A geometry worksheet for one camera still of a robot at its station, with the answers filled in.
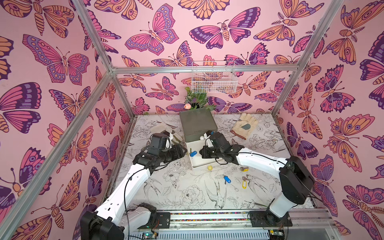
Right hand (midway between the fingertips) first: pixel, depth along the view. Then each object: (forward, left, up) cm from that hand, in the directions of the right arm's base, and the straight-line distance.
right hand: (196, 154), depth 83 cm
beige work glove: (+32, -36, -13) cm, 50 cm away
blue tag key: (-9, -18, -13) cm, 24 cm away
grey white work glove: (+2, +12, +15) cm, 19 cm away
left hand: (-2, +6, +6) cm, 9 cm away
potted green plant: (+28, +1, +11) cm, 30 cm away
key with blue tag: (+3, +3, -6) cm, 7 cm away
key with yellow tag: (-10, -28, -13) cm, 33 cm away
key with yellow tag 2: (-3, -29, -12) cm, 32 cm away
